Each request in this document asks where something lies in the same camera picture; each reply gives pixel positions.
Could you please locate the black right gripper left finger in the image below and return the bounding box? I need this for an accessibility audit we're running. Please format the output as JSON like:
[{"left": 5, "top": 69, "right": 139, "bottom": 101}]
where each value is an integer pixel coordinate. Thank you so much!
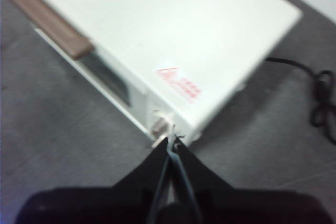
[{"left": 14, "top": 136, "right": 171, "bottom": 224}]

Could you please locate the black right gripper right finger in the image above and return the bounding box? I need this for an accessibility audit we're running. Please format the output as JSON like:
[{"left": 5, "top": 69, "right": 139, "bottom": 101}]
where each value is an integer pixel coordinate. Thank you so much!
[{"left": 171, "top": 137, "right": 329, "bottom": 224}]

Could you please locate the glass oven door with handle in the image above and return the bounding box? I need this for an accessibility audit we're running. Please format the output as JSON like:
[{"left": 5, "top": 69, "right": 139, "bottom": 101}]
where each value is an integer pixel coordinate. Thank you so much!
[{"left": 4, "top": 0, "right": 158, "bottom": 141}]

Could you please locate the cream oven temperature knob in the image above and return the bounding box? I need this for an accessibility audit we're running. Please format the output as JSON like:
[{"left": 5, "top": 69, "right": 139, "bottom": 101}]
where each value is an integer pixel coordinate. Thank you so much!
[{"left": 150, "top": 109, "right": 175, "bottom": 137}]

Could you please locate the cream Toshiba toaster oven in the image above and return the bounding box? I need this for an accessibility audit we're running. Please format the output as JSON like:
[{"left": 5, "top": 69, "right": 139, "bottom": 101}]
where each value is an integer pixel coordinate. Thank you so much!
[{"left": 4, "top": 0, "right": 302, "bottom": 148}]

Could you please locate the black oven power cable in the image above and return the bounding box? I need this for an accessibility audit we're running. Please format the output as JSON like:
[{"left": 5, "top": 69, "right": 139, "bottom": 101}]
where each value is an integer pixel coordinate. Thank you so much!
[{"left": 265, "top": 57, "right": 336, "bottom": 145}]

